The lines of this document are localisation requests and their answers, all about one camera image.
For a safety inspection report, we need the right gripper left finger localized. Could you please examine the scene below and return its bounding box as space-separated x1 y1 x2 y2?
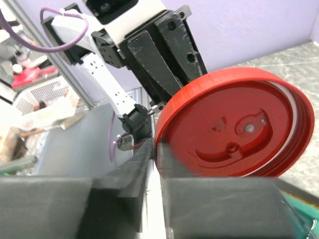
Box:
0 138 154 239

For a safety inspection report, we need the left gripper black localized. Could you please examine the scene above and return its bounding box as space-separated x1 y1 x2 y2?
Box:
119 5 207 106

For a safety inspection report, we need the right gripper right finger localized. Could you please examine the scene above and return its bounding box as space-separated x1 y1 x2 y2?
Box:
157 142 307 239

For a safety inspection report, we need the red round lid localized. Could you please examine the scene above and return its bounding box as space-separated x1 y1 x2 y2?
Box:
155 67 315 177

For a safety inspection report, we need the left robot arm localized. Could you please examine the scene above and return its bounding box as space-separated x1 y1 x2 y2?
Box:
41 0 207 142

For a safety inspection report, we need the teal square plate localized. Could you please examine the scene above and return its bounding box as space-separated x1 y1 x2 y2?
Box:
274 179 319 239

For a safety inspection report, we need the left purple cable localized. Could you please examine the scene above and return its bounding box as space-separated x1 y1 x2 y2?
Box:
0 7 120 162

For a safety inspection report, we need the aluminium mounting rail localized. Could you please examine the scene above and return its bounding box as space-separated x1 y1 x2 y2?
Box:
0 0 95 109

